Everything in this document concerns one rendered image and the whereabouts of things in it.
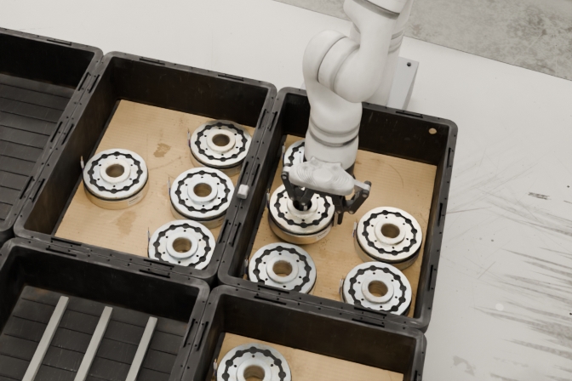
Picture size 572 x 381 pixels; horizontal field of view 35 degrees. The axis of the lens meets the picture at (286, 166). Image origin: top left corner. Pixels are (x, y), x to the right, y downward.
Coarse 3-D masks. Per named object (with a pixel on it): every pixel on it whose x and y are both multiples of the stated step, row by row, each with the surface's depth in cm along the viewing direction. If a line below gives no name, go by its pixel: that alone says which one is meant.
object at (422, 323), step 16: (304, 96) 150; (272, 112) 147; (384, 112) 148; (400, 112) 149; (416, 112) 149; (272, 128) 144; (448, 128) 148; (448, 144) 145; (256, 160) 140; (448, 160) 144; (256, 176) 138; (448, 176) 140; (448, 192) 138; (240, 208) 134; (240, 224) 134; (432, 240) 132; (224, 256) 128; (432, 256) 130; (224, 272) 127; (432, 272) 129; (256, 288) 125; (272, 288) 126; (432, 288) 127; (320, 304) 124; (336, 304) 124; (352, 304) 124; (432, 304) 125; (384, 320) 123; (400, 320) 123; (416, 320) 124
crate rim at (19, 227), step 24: (96, 72) 150; (192, 72) 152; (216, 72) 152; (72, 120) 143; (264, 120) 146; (48, 168) 137; (24, 216) 131; (48, 240) 128; (144, 264) 127; (168, 264) 127; (216, 264) 127
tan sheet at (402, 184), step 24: (288, 144) 156; (360, 168) 153; (384, 168) 154; (408, 168) 154; (432, 168) 154; (384, 192) 150; (408, 192) 151; (264, 216) 146; (360, 216) 147; (264, 240) 143; (336, 240) 144; (336, 264) 141; (336, 288) 138; (408, 312) 136
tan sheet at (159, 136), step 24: (120, 120) 157; (144, 120) 157; (168, 120) 158; (192, 120) 158; (120, 144) 154; (144, 144) 154; (168, 144) 154; (168, 168) 151; (168, 192) 148; (72, 216) 143; (96, 216) 144; (120, 216) 144; (144, 216) 144; (168, 216) 145; (72, 240) 141; (96, 240) 141; (120, 240) 141; (144, 240) 141; (216, 240) 142
